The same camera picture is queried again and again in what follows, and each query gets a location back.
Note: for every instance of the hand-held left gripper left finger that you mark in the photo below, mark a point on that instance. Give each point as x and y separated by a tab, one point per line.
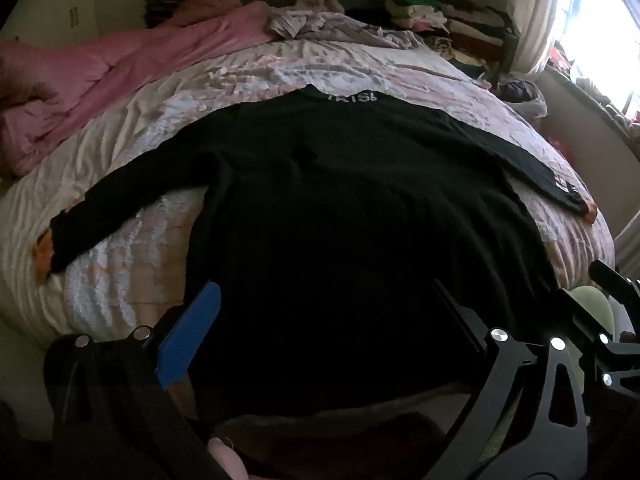
190	335

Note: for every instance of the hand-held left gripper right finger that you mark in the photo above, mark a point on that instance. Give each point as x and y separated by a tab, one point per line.
470	325

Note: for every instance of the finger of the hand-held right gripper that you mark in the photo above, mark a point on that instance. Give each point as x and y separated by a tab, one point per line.
612	360
617	282

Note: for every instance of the black long-sleeve shirt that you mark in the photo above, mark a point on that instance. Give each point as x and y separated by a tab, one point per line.
340	220

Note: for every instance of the stack of folded clothes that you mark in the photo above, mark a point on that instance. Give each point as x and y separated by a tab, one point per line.
470	25

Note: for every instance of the person's green clothing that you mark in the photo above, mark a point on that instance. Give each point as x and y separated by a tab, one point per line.
597	307

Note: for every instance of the purple cloth bundle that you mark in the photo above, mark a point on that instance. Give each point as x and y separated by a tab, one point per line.
520	94

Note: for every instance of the window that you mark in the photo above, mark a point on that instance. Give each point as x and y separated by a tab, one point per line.
600	35

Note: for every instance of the pink blanket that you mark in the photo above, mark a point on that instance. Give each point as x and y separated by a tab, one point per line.
125	65

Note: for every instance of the white curtain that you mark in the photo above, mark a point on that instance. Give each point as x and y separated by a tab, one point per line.
540	10

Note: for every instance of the bed with pale sheet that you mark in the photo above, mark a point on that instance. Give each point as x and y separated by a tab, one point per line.
300	65

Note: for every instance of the crumpled lilac cloth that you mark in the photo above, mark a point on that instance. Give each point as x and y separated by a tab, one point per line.
345	27

